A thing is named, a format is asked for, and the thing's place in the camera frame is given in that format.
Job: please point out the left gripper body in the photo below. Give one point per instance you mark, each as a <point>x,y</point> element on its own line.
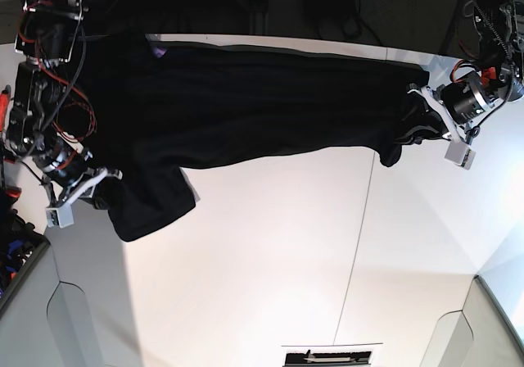
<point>449,130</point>

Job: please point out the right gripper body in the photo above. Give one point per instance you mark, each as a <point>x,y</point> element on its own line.
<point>84,186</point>

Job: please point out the black printed t-shirt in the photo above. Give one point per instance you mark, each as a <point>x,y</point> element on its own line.
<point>200,107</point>

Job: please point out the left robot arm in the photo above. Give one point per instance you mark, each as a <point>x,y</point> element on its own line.
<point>479,84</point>

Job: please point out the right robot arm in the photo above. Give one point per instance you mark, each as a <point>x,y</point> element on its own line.
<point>52,39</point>

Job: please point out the black white label plate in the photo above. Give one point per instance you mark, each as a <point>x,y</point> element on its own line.
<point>333,355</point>

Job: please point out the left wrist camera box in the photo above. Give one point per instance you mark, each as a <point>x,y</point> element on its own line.
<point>460,154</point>

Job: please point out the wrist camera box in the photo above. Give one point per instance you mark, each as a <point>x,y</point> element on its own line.
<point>460,154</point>
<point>61,217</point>

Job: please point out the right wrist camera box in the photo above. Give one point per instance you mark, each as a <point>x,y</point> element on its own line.
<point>61,217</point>

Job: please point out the orange handled tool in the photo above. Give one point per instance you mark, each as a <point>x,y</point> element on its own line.
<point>8,152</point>

